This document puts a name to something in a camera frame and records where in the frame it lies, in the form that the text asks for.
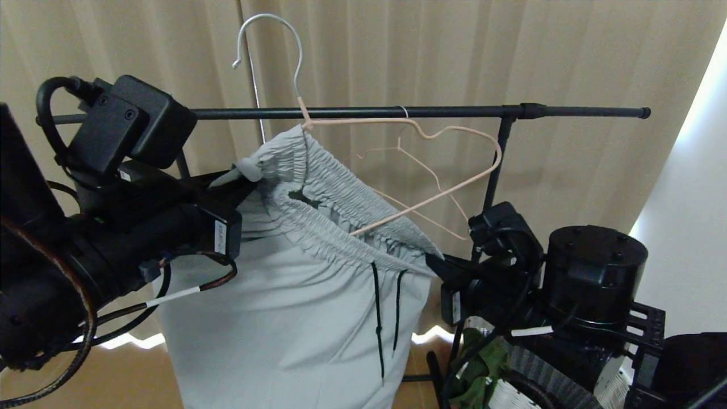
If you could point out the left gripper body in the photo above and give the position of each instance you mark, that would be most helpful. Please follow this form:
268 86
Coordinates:
147 227

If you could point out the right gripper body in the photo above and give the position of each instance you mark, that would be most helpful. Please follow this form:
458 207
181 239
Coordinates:
488 295

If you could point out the green garment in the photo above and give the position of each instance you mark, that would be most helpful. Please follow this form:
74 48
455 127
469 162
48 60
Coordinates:
483 363

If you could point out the pink clothes hanger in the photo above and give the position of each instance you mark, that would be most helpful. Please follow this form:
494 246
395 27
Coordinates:
454 183
437 184

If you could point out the pale grey shorts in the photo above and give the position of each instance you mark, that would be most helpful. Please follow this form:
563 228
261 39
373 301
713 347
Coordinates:
284 318

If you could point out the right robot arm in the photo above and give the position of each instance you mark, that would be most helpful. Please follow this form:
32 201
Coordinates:
590 272

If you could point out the white laundry basket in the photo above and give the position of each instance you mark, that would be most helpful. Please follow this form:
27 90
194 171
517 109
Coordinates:
545 375

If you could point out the black clothes rack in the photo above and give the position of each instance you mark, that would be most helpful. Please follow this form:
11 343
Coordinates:
352 112

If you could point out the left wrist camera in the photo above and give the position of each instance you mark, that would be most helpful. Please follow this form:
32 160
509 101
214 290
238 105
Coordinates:
136 125

